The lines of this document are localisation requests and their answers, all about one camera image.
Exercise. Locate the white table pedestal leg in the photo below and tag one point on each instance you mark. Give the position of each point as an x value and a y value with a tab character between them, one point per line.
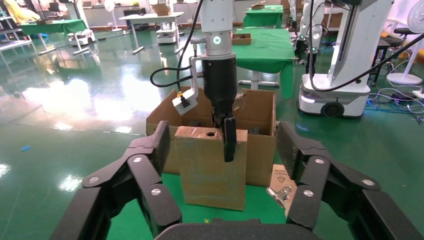
255	80

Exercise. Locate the large open cardboard carton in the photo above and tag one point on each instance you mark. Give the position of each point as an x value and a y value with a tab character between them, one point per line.
258	159

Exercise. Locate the shallow wooden box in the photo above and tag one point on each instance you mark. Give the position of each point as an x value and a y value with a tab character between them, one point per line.
241	39

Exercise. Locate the white desk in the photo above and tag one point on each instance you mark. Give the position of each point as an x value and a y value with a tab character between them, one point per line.
149	17

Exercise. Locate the black monitor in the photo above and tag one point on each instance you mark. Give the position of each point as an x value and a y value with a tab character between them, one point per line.
54	7

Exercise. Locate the yellow cover sheet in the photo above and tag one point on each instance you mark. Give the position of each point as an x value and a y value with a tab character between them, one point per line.
20	13

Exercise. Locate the white robot with black arms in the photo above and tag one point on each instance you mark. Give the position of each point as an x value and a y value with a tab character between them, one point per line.
311	30

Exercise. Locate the green tablecloth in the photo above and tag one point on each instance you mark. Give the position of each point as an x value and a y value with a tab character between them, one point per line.
261	209

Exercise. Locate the small taped cardboard box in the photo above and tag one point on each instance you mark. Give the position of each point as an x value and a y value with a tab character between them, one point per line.
205	175

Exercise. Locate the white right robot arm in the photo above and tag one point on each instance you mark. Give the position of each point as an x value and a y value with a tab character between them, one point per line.
217	16

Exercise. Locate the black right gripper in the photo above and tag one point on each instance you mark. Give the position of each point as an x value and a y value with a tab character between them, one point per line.
220	86

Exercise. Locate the white power strip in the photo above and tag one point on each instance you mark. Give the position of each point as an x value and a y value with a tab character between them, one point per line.
419	93

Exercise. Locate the white standing fan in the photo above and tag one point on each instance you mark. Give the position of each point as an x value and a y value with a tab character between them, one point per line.
109	5
404	78

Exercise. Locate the black cabinet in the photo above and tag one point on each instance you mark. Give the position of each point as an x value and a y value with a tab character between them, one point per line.
132	12

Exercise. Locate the small blue floor scrap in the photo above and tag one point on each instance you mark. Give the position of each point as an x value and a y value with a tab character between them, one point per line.
25	148

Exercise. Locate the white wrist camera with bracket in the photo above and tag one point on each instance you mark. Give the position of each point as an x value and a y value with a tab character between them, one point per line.
185	104

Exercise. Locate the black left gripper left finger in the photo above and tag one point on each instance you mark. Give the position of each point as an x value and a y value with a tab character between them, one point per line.
145	179

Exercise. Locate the green cloth covered table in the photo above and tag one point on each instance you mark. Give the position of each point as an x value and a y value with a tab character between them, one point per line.
53	26
265	49
265	18

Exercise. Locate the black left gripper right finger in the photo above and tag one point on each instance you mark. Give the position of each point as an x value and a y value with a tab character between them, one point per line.
318	179

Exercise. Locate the metal binder clip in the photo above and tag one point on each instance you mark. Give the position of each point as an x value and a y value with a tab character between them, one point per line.
280	195

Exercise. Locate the cardboard box on desk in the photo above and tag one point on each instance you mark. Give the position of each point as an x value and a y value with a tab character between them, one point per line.
161	10

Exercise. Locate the metal shelf rack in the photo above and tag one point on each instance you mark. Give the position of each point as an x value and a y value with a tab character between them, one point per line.
13	44

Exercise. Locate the black stool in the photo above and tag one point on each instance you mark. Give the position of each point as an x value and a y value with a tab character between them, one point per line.
392	41
404	30

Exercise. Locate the small white mobile robot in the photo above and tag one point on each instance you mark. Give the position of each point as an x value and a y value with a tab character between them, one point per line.
81	36
165	34

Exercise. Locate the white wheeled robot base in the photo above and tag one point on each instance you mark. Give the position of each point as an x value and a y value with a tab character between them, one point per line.
334	96

